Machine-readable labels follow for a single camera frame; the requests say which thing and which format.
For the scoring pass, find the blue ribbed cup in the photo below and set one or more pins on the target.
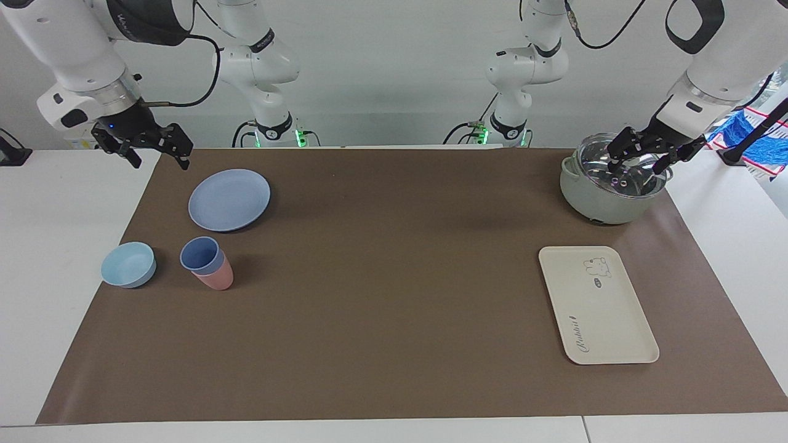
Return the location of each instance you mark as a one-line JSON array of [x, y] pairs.
[[200, 253]]

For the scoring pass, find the light blue bowl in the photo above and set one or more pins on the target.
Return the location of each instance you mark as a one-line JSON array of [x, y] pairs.
[[128, 266]]

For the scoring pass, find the glass pot lid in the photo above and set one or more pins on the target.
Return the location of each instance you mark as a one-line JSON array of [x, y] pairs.
[[597, 163]]

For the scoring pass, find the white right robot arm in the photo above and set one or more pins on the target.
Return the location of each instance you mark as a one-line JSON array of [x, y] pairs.
[[74, 55]]

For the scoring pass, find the cream tray with rabbit print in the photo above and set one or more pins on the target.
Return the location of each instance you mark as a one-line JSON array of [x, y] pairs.
[[597, 307]]

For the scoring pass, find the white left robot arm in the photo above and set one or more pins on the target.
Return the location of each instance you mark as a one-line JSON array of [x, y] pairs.
[[726, 67]]

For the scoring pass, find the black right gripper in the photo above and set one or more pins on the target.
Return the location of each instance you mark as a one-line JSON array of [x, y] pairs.
[[129, 123]]

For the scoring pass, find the pink plastic cup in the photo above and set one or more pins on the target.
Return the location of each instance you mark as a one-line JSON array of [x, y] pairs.
[[218, 280]]

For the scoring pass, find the blue plastic plate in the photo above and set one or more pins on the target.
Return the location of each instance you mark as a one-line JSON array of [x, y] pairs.
[[229, 200]]

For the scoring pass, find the black clamp mount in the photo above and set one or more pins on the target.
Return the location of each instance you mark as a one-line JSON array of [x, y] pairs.
[[12, 157]]

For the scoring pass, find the brown table mat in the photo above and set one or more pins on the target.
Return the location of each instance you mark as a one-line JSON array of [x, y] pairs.
[[394, 277]]

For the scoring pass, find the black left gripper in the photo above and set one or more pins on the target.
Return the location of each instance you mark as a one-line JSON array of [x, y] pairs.
[[662, 136]]

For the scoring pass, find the black stand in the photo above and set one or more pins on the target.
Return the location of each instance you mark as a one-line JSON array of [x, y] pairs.
[[735, 152]]

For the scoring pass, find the blue cloth with red trim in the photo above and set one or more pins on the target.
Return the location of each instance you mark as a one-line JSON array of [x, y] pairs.
[[769, 151]]

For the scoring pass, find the pale green cooking pot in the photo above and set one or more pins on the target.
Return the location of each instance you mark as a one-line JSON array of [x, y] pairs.
[[591, 203]]

